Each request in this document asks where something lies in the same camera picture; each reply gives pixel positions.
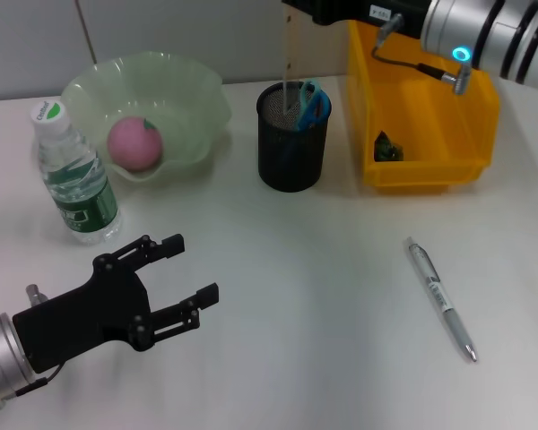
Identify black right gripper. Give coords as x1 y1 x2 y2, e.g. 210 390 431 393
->
281 0 435 40

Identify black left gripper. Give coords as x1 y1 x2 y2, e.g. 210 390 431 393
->
12 233 221 375

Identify clear plastic ruler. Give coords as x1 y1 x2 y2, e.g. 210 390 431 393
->
281 8 304 118

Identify blue sheathed scissors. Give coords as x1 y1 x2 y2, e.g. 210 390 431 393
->
275 80 332 169

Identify clear green-label water bottle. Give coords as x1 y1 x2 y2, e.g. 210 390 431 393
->
30 100 123 245

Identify pink peach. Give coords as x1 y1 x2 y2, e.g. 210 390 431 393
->
106 116 164 172

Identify green plastic wrapper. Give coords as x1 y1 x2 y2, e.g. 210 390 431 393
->
374 129 407 162

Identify silver ballpoint pen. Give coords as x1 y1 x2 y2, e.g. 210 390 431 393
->
405 236 480 364

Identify black mesh pen holder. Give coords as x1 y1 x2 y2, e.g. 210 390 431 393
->
256 81 333 193

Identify translucent green fruit bowl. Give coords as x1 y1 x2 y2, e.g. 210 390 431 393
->
61 51 233 183

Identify yellow plastic bin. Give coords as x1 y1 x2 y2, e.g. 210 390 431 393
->
345 17 502 194

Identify right arm cable with plug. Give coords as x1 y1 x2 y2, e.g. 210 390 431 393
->
370 13 474 95

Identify arm cable with plug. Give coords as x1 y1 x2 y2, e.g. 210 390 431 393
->
0 284 66 400
370 13 474 95

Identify left arm cable with plug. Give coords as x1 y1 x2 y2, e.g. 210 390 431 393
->
0 284 66 400

